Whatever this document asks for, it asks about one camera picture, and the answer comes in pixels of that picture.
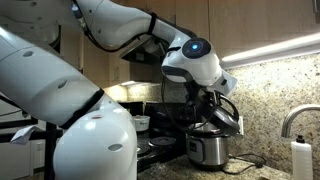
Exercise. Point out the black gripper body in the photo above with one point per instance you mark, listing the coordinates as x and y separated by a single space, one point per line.
200 98

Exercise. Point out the black pressure cooker lid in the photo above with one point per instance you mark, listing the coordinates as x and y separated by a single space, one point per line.
224 120

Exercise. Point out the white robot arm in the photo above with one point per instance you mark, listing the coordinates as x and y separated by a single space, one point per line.
100 141

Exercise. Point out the stainless steel pressure cooker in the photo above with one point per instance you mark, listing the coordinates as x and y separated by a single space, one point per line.
207 147

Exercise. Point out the black electric stove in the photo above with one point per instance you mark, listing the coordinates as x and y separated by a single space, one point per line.
162 141

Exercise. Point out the black range hood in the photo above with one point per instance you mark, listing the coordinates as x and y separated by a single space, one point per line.
148 50

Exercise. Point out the wooden upper cabinets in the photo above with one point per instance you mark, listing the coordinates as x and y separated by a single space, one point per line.
213 29

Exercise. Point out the curved steel faucet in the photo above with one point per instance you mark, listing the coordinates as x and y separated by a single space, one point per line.
288 120

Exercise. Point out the white soap bottle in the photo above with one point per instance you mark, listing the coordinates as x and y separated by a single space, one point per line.
301 159

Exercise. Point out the under-cabinet light strip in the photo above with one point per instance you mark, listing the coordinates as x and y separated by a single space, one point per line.
290 48

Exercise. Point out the white paper tag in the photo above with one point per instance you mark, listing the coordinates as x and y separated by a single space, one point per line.
23 135

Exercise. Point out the white wall outlet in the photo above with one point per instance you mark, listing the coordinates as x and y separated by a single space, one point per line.
241 125

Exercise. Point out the black camera stand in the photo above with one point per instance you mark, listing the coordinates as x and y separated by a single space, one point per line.
15 158

